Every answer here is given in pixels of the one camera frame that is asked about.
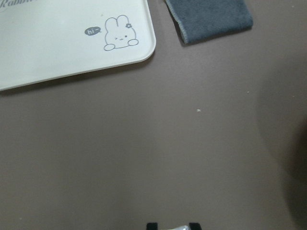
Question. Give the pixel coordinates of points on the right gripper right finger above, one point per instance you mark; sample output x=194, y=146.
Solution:
x=194, y=226

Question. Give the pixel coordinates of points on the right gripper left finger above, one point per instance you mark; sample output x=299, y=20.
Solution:
x=151, y=226

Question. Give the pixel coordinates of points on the clear ice cube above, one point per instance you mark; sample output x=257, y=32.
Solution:
x=182, y=227

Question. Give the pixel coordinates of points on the grey folded cloth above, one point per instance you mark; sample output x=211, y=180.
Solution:
x=199, y=20

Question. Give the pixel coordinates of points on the cream rabbit tray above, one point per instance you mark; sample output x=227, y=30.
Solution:
x=42, y=40

